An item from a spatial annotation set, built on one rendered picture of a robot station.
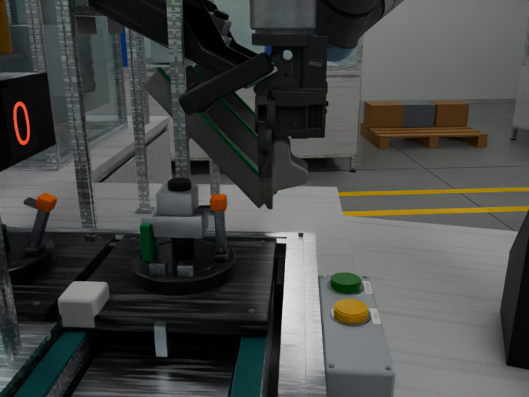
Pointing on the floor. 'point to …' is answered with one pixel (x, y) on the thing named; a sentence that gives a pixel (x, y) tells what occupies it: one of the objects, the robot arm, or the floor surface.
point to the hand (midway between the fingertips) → (264, 198)
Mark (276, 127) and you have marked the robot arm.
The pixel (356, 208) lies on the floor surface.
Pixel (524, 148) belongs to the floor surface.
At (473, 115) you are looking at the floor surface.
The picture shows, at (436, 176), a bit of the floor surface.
